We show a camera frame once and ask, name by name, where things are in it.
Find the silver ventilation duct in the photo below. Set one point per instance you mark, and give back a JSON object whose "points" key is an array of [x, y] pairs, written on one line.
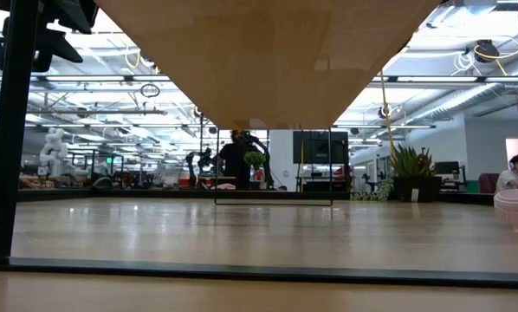
{"points": [[467, 102]]}

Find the standing person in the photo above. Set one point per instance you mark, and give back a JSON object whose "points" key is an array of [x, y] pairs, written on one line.
{"points": [[235, 160]]}

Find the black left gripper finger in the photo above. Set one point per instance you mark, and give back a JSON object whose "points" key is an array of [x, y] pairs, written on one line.
{"points": [[79, 13], [62, 47]]}

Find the small green potted plant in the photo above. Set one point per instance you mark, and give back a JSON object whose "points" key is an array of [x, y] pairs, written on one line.
{"points": [[415, 188]]}

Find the green leafy background plant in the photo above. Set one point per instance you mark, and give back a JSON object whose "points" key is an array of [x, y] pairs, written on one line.
{"points": [[254, 158]]}

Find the black wall screen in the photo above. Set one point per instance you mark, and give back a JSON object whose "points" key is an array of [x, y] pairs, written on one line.
{"points": [[319, 147]]}

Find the white humanoid robot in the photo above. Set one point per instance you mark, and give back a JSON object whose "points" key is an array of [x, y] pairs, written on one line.
{"points": [[53, 151]]}

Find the maroon office chair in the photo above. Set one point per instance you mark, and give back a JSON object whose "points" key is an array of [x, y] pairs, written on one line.
{"points": [[486, 183]]}

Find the pink rubber slide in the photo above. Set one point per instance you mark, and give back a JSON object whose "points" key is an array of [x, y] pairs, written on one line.
{"points": [[516, 208]]}

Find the seated person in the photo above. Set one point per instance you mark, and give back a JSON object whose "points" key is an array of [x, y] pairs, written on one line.
{"points": [[510, 180]]}

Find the black aluminium rig frame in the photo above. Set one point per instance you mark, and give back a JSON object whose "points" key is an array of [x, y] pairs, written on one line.
{"points": [[112, 195]]}

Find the black desk monitor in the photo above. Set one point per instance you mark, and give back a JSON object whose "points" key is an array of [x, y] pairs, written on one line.
{"points": [[447, 168]]}

